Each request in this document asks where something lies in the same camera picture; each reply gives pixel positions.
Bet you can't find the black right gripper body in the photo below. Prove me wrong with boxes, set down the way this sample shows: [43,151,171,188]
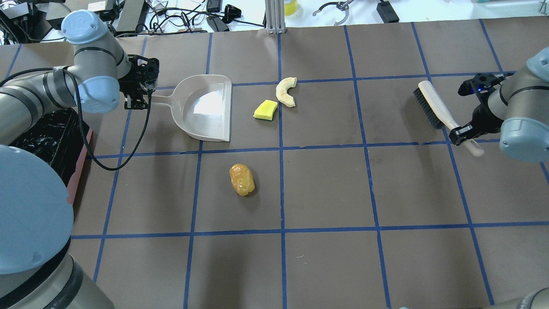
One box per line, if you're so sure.
[458,73,514,129]

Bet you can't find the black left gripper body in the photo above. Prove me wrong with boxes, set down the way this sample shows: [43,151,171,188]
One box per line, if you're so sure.
[118,55,160,101]

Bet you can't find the beige hand brush black bristles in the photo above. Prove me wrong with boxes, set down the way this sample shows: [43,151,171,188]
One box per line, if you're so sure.
[413,80,484,157]

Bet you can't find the beige plastic dustpan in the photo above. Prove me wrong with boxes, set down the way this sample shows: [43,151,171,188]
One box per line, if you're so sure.
[152,74,233,142]

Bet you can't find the yellow sponge piece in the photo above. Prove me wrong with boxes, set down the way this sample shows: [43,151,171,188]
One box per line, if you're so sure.
[253,100,278,121]

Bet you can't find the orange-brown potato toy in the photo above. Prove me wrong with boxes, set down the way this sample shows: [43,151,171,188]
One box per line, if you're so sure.
[229,164,256,196]

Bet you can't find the pale curved melon rind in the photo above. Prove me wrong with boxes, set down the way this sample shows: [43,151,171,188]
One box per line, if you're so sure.
[276,77,298,108]

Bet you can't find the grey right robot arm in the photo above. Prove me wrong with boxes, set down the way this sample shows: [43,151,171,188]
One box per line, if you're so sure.
[450,48,548,308]

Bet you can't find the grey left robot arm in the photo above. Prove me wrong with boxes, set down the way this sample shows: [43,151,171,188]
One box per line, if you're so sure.
[1,9,159,309]

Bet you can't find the bin with black bag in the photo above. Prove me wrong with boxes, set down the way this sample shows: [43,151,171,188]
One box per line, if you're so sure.
[10,108,87,205]

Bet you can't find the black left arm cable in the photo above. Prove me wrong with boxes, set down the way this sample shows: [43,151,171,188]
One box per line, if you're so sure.
[0,67,153,172]

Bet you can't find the aluminium frame post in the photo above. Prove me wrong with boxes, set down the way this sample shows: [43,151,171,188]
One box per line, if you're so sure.
[265,0,287,34]

